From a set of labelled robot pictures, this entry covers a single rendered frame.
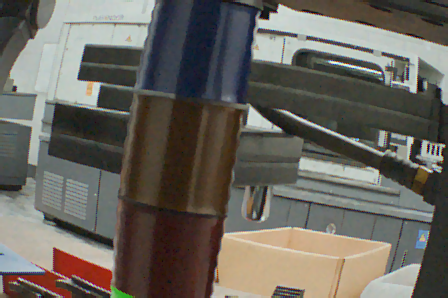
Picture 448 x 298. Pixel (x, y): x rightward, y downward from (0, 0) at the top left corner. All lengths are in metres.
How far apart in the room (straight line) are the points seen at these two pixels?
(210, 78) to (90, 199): 6.05
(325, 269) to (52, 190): 4.00
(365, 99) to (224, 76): 0.22
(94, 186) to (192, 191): 6.02
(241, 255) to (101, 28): 3.69
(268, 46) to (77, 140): 5.13
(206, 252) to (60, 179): 6.25
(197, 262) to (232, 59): 0.07
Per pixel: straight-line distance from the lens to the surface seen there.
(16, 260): 0.73
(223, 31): 0.29
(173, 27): 0.29
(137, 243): 0.30
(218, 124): 0.29
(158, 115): 0.29
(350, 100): 0.51
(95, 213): 6.31
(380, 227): 5.26
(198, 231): 0.29
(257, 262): 2.98
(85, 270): 0.96
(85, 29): 6.56
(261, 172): 0.61
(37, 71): 9.58
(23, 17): 1.03
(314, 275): 2.89
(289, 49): 5.54
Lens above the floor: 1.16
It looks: 3 degrees down
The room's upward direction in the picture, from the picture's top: 9 degrees clockwise
